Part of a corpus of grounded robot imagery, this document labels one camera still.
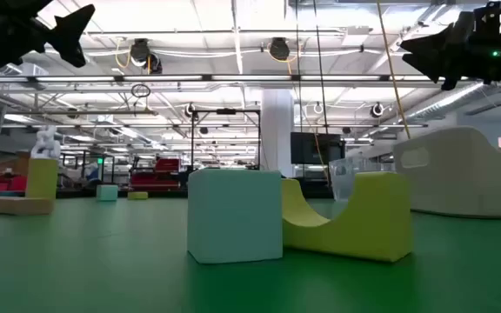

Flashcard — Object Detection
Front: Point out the black metal rig frame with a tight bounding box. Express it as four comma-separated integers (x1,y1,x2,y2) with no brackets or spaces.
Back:
190,108,262,171

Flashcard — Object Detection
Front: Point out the long peach foam block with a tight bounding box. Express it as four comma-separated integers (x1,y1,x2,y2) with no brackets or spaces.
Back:
0,196,55,216

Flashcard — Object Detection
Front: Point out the white twisted object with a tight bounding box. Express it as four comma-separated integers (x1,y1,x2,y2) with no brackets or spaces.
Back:
30,125,63,160

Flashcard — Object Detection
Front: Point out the black ceiling cable reel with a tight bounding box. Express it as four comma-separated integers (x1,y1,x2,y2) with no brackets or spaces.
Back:
128,37,164,75
268,37,291,62

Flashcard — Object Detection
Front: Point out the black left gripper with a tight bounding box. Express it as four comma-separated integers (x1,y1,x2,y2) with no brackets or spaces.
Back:
0,0,97,91

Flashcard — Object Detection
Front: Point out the white column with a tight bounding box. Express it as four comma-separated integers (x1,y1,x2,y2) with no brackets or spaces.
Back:
261,89,296,177

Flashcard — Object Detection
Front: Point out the silver air duct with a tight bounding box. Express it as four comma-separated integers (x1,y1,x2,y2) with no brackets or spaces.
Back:
402,82,486,123

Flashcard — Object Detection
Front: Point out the green table mat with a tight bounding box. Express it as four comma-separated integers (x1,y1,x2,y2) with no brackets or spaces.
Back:
0,197,501,313

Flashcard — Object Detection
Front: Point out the ceiling light strip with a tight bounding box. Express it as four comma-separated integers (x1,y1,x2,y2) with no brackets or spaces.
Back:
0,74,473,83

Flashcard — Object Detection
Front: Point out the black hanging cable with coil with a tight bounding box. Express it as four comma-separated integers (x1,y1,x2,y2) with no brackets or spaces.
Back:
312,0,330,136

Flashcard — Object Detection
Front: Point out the yellow hanging cable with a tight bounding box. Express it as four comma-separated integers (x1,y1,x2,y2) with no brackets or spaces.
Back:
375,0,412,140

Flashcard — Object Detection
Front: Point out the mint green foam cube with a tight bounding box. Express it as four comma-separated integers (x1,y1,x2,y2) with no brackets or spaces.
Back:
186,168,284,265
96,183,119,203

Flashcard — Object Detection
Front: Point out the clear plastic bin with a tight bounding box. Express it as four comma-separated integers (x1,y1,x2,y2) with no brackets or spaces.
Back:
328,156,396,203

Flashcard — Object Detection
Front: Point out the black monitor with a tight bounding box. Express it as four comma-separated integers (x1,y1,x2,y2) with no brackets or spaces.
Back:
290,131,346,165

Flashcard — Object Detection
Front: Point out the yellow foam cylinder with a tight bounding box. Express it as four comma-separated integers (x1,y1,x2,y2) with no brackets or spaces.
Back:
25,157,59,201

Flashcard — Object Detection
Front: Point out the red tool cart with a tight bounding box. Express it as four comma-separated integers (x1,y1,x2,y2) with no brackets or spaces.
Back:
129,157,182,191

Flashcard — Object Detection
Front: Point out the thin black hanging cable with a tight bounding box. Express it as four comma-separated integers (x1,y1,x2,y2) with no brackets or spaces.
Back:
294,0,303,131

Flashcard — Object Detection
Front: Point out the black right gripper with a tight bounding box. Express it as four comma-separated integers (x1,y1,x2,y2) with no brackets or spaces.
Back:
400,0,501,91

